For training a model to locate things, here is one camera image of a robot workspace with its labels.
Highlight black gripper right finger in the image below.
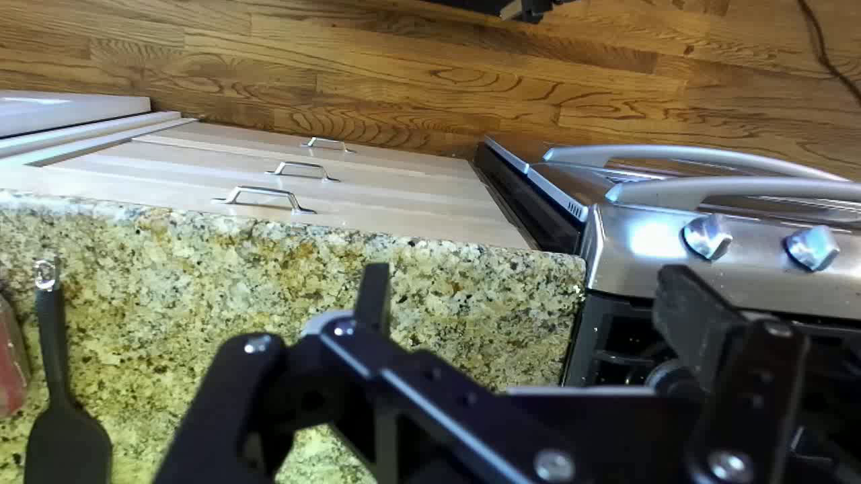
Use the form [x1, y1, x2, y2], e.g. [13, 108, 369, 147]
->
[654, 265, 810, 484]

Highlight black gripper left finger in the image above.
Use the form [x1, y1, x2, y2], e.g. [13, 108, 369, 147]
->
[152, 261, 396, 484]

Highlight lower wooden cabinet drawers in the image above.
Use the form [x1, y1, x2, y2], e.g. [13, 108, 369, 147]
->
[0, 92, 531, 250]

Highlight stainless steel stove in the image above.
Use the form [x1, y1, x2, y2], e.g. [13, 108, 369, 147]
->
[475, 139, 861, 484]

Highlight granite countertop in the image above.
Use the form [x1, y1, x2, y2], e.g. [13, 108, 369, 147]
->
[0, 191, 584, 484]

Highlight black spatula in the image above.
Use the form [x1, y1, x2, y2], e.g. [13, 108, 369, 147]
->
[23, 258, 112, 484]

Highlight top drawer metal handle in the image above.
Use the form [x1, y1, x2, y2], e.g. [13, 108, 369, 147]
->
[224, 184, 311, 215]

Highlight drawer metal handle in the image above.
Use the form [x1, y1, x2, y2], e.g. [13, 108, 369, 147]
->
[224, 184, 311, 215]
[272, 161, 339, 182]
[303, 137, 349, 153]

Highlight middle drawer metal handle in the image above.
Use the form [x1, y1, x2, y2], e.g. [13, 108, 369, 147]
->
[272, 161, 339, 182]

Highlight bottom drawer metal handle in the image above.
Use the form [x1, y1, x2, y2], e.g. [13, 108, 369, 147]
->
[303, 137, 349, 153]

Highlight black floor cable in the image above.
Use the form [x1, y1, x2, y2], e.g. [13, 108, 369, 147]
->
[794, 0, 861, 108]

